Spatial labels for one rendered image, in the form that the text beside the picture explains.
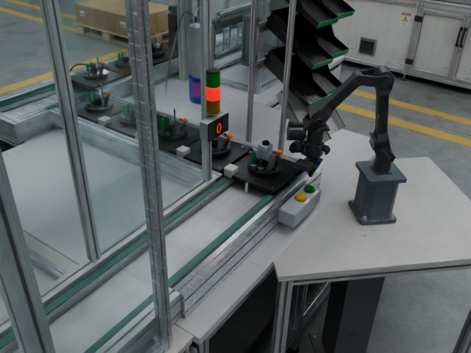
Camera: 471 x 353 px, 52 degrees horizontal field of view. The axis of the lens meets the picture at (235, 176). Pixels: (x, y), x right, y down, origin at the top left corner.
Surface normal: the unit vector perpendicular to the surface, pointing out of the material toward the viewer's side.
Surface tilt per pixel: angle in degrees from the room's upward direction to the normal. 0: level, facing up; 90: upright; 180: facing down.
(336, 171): 0
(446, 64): 90
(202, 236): 0
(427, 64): 90
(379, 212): 90
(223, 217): 0
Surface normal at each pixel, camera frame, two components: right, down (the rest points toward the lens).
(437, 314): 0.03, -0.84
